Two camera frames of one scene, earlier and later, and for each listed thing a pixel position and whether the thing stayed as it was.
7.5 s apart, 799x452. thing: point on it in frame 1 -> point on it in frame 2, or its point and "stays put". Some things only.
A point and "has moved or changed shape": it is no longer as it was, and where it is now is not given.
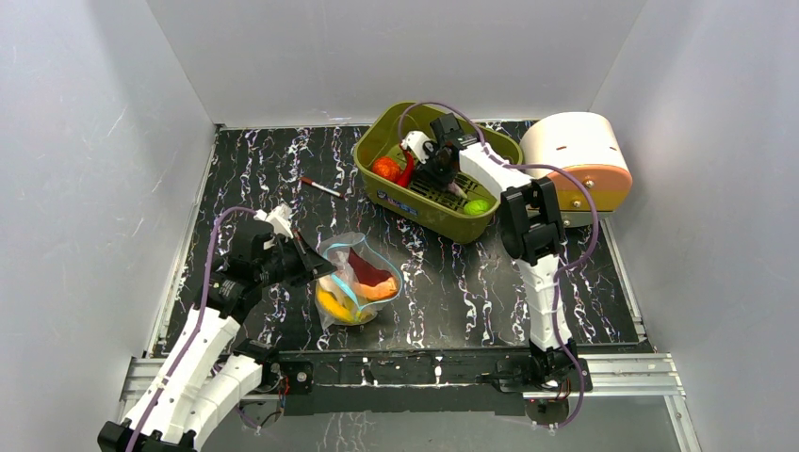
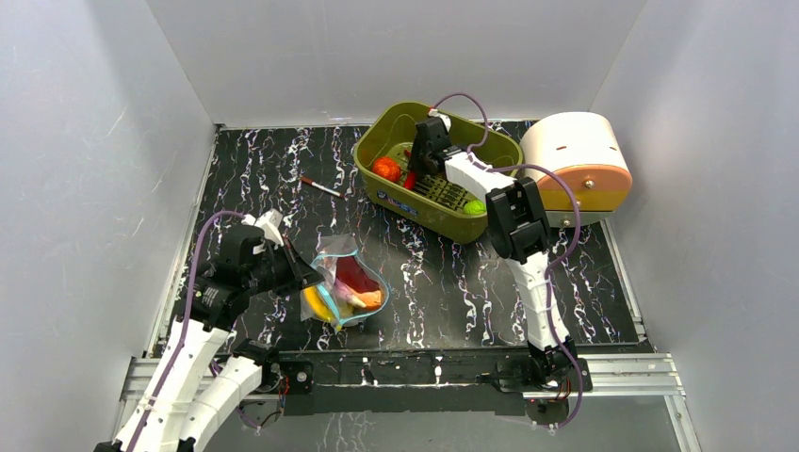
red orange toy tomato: x=386 y=168 stays put
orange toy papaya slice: x=371 y=283 has moved or changed shape
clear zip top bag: x=363 y=280 has moved or changed shape
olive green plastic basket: x=409 y=167 stays put
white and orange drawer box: x=585 y=140 stays put
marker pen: x=312 y=183 stays put
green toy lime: x=476 y=206 stays put
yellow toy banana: x=346 y=310 -> x=318 y=305
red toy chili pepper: x=406 y=179 has moved or changed shape
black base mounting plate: x=490 y=381 stays put
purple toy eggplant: x=455 y=188 -> x=346 y=293
